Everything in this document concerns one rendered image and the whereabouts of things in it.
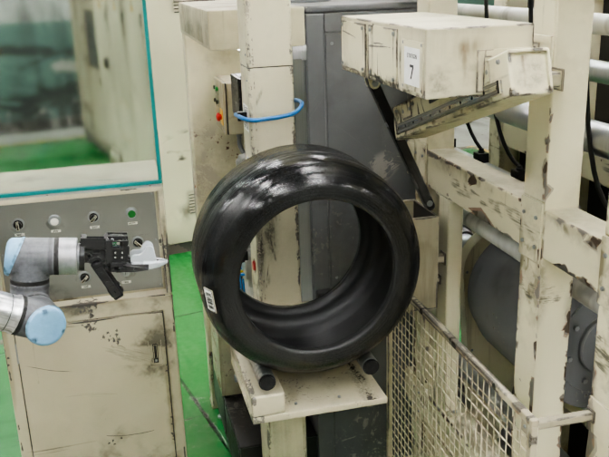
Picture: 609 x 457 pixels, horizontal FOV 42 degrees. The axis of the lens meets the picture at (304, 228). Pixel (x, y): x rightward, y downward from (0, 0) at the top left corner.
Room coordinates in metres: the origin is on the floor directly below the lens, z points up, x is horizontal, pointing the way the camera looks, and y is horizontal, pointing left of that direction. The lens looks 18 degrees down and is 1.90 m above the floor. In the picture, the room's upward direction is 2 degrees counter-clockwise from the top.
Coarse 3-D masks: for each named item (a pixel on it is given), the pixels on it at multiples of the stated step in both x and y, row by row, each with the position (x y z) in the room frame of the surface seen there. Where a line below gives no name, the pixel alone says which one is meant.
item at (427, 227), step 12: (408, 204) 2.43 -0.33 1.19; (420, 204) 2.38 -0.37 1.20; (420, 216) 2.37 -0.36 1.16; (432, 216) 2.25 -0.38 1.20; (420, 228) 2.23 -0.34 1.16; (432, 228) 2.24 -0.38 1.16; (420, 240) 2.23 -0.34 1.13; (432, 240) 2.24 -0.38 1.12; (420, 252) 2.23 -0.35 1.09; (432, 252) 2.24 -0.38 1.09; (420, 264) 2.24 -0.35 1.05; (432, 264) 2.24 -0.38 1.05; (420, 276) 2.24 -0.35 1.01; (432, 276) 2.24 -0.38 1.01; (420, 288) 2.24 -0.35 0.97; (432, 288) 2.24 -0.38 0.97; (420, 300) 2.24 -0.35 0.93; (432, 300) 2.24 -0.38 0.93
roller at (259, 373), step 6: (252, 366) 1.91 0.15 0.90; (258, 366) 1.87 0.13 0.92; (264, 366) 1.87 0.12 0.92; (258, 372) 1.85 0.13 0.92; (264, 372) 1.84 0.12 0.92; (270, 372) 1.84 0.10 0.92; (258, 378) 1.83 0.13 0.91; (264, 378) 1.82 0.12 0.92; (270, 378) 1.82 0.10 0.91; (264, 384) 1.82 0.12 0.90; (270, 384) 1.82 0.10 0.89
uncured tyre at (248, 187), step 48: (240, 192) 1.84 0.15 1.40; (288, 192) 1.82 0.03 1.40; (336, 192) 1.85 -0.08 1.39; (384, 192) 1.90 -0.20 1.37; (192, 240) 1.98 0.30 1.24; (240, 240) 1.79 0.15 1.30; (384, 240) 2.14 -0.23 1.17; (240, 288) 2.10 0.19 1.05; (336, 288) 2.14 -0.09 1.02; (384, 288) 2.07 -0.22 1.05; (240, 336) 1.79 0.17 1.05; (288, 336) 2.06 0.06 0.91; (336, 336) 2.02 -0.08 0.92; (384, 336) 1.90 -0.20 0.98
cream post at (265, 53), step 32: (256, 0) 2.20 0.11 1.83; (288, 0) 2.22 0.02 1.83; (256, 32) 2.20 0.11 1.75; (288, 32) 2.22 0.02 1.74; (256, 64) 2.20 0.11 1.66; (288, 64) 2.22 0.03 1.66; (256, 96) 2.20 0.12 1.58; (288, 96) 2.22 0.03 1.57; (256, 128) 2.19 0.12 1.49; (288, 128) 2.22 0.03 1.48; (288, 224) 2.21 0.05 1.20; (256, 256) 2.20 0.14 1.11; (288, 256) 2.21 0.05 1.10; (256, 288) 2.23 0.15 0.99; (288, 288) 2.21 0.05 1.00; (288, 448) 2.21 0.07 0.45
